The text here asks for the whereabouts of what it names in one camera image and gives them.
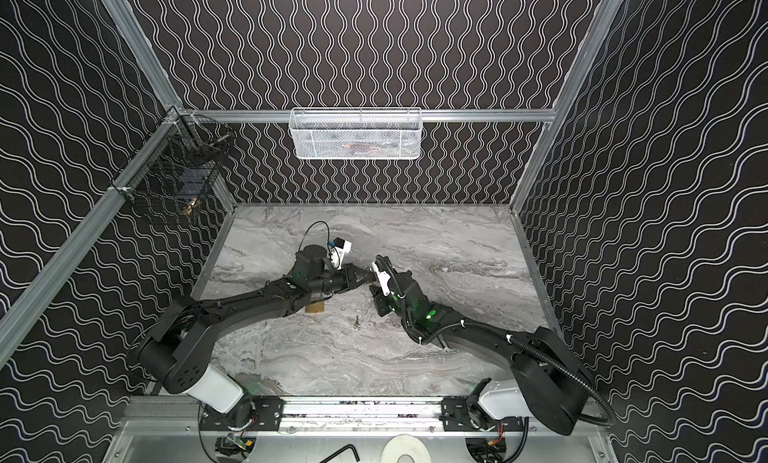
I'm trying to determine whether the brass padlock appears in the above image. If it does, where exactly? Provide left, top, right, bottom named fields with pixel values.
left=305, top=301, right=325, bottom=314

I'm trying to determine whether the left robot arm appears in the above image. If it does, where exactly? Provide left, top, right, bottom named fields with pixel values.
left=134, top=245, right=377, bottom=427

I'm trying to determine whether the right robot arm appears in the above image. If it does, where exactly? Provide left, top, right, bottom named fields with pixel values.
left=371, top=255, right=617, bottom=436

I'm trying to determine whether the black allen key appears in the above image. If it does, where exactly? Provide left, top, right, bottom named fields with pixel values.
left=320, top=444, right=361, bottom=463

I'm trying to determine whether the white tape roll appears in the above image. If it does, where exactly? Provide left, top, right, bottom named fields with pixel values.
left=379, top=434, right=432, bottom=463

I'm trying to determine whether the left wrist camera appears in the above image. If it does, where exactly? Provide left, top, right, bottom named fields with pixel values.
left=328, top=237, right=352, bottom=269

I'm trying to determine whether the white mesh wall basket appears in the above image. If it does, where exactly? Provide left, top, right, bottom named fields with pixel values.
left=288, top=107, right=424, bottom=160

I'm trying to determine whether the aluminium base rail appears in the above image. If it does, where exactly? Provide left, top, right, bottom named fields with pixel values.
left=122, top=394, right=601, bottom=437

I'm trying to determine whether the black wire wall basket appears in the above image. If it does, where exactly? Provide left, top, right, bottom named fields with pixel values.
left=117, top=115, right=235, bottom=226

